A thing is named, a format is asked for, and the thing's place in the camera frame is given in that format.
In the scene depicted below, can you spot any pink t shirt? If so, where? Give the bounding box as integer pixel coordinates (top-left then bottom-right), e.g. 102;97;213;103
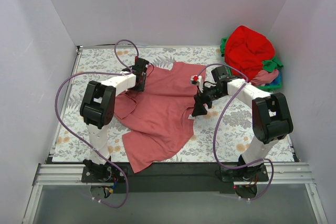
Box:
250;69;279;87
114;62;205;173

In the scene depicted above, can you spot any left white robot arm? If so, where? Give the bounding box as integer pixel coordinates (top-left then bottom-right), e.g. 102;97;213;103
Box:
80;58;150;182

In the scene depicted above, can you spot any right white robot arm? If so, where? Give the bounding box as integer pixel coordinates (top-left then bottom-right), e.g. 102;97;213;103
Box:
190;65;293;181

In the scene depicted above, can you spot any floral table mat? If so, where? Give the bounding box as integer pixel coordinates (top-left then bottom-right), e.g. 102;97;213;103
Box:
52;46;253;162

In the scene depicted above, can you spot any green plastic basket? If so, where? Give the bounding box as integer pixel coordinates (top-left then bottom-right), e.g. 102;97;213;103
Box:
219;38;282;92

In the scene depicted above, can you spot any red t shirt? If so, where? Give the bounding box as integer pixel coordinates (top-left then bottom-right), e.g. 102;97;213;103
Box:
224;26;275;80

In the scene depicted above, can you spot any green t shirt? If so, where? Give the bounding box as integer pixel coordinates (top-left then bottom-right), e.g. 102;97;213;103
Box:
262;56;283;72

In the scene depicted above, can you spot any blue t shirt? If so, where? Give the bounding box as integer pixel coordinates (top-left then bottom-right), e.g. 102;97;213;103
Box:
270;71;281;86

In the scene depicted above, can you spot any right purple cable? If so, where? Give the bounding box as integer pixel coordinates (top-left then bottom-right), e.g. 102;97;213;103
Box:
198;63;275;201

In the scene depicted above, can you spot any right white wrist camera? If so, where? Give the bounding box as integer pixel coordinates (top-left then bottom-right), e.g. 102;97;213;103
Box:
190;75;204;93

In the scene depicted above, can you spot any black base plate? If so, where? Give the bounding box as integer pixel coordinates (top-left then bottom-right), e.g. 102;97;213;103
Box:
81;162;269;194

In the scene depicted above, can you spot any aluminium frame rail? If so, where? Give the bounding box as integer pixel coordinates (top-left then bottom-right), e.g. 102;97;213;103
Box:
33;162;314;185

